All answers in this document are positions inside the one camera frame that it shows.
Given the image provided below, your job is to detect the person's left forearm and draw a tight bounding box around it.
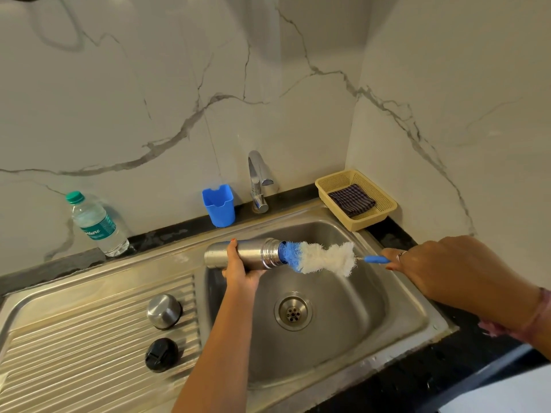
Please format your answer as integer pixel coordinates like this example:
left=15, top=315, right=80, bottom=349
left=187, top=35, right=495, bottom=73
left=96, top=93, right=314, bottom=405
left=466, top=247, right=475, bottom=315
left=172, top=290, right=259, bottom=413

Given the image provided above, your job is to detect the stainless steel sink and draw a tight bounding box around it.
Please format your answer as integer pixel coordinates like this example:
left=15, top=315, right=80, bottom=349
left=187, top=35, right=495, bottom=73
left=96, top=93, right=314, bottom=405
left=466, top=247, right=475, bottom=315
left=0, top=197, right=459, bottom=413

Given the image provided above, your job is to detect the person's left hand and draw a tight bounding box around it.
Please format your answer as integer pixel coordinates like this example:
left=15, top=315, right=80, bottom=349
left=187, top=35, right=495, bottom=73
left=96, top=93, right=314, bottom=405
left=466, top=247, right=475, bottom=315
left=222, top=239, right=267, bottom=299

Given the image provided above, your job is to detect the blue white bottle brush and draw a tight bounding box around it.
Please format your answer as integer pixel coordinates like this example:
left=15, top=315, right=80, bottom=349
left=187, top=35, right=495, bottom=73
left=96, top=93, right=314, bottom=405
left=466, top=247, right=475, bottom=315
left=278, top=240, right=393, bottom=278

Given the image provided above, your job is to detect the black stopper lid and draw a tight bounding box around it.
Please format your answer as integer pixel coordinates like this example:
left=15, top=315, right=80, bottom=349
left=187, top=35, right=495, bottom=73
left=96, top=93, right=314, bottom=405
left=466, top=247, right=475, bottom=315
left=144, top=337, right=180, bottom=373

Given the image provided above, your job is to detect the yellow plastic basket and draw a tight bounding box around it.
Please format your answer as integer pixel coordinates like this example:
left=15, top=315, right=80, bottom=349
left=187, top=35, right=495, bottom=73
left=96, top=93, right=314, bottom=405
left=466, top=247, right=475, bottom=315
left=315, top=169, right=398, bottom=232

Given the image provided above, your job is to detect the steel cup cap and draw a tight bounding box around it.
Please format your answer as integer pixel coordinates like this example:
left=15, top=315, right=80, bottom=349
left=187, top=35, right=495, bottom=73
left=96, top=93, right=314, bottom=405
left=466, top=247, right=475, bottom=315
left=146, top=294, right=183, bottom=330

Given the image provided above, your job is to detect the clear plastic water bottle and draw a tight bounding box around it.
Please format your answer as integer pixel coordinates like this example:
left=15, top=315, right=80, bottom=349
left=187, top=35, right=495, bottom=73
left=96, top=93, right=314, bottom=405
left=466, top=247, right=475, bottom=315
left=65, top=191, right=131, bottom=258

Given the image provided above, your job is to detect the pink thread bracelet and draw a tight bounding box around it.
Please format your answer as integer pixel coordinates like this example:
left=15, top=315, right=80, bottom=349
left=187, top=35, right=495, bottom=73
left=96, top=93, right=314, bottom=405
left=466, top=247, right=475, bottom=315
left=478, top=287, right=551, bottom=342

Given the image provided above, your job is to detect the blue plastic brush holder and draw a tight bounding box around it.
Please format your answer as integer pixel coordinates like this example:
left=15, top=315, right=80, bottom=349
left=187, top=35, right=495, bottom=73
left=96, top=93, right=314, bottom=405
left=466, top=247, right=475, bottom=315
left=201, top=184, right=236, bottom=228

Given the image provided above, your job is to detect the person's right hand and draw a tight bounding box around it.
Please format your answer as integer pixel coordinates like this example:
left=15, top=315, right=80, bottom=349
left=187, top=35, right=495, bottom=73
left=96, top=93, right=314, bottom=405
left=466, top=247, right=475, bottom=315
left=381, top=235, right=545, bottom=336

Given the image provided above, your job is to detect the chrome faucet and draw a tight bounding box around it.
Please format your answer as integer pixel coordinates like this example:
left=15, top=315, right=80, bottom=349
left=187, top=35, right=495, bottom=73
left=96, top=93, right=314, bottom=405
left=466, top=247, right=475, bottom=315
left=247, top=150, right=275, bottom=215

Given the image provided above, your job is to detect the dark checked cloth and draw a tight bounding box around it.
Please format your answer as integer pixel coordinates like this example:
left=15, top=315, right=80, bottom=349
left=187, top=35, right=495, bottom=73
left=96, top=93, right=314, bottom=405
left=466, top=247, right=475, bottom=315
left=328, top=184, right=377, bottom=219

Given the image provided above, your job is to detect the stainless steel flask body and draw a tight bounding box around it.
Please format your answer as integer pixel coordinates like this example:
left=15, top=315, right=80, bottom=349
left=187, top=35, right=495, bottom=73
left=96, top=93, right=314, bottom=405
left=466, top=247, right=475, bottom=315
left=204, top=237, right=286, bottom=270

